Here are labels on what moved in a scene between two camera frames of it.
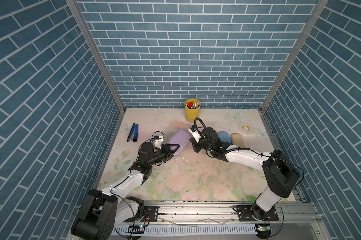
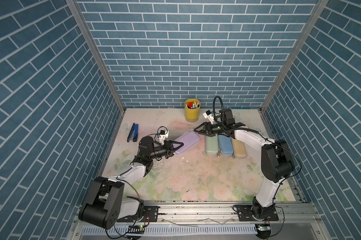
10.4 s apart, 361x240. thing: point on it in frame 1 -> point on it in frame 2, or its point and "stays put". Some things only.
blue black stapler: x=133 y=133 stays put
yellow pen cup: x=192 y=107 stays put
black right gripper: x=196 y=149 -> x=207 y=128
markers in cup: x=192 y=105 stays put
